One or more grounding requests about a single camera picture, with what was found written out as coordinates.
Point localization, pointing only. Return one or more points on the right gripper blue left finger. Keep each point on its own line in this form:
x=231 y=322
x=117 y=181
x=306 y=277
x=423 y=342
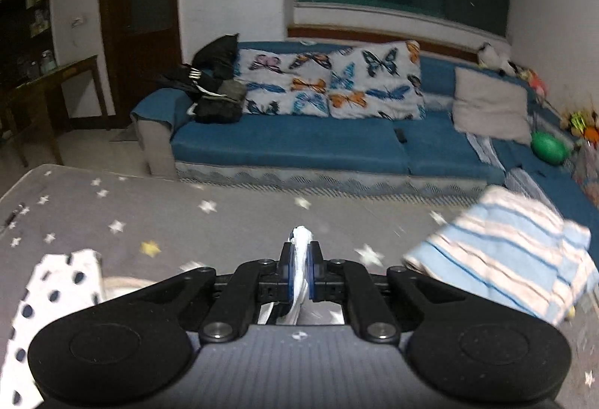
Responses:
x=238 y=298

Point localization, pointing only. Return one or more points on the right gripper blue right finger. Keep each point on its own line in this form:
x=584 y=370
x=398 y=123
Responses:
x=349 y=285

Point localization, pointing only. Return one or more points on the white navy polka dot garment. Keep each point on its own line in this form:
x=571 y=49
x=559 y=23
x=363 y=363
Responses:
x=71 y=345

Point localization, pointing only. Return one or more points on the black bag on sofa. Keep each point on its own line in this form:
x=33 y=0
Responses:
x=209 y=82

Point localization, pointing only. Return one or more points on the butterfly pattern pillow left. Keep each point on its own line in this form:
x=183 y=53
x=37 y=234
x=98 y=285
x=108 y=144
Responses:
x=284 y=84

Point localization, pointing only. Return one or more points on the dark wooden door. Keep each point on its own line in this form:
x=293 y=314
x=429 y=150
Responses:
x=141 y=40

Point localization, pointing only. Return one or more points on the folded blue striped blanket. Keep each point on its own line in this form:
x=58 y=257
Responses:
x=513 y=250

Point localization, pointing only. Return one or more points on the black pen on table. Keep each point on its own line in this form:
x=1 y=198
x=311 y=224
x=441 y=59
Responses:
x=13 y=214

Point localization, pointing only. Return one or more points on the black remote on sofa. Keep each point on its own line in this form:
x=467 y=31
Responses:
x=400 y=135

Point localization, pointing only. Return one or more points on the blue sofa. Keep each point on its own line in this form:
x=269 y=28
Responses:
x=324 y=150

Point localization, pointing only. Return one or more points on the dark wooden side table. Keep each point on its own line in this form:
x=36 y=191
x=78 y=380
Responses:
x=33 y=96

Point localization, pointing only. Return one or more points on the green ball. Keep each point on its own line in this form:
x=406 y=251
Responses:
x=548 y=148

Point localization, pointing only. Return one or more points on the beige cushion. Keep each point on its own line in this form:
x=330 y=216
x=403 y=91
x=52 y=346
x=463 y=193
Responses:
x=491 y=107

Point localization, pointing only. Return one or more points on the butterfly pattern pillow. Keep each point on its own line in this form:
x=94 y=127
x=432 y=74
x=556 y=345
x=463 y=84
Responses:
x=377 y=80
x=284 y=84

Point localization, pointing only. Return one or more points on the butterfly pattern pillow right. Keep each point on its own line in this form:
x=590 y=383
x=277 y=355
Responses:
x=377 y=80

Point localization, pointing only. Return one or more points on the plush penguin toy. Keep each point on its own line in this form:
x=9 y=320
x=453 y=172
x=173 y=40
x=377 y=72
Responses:
x=490 y=59

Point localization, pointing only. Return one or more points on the dark wooden shelf cabinet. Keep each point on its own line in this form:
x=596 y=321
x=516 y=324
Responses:
x=26 y=33

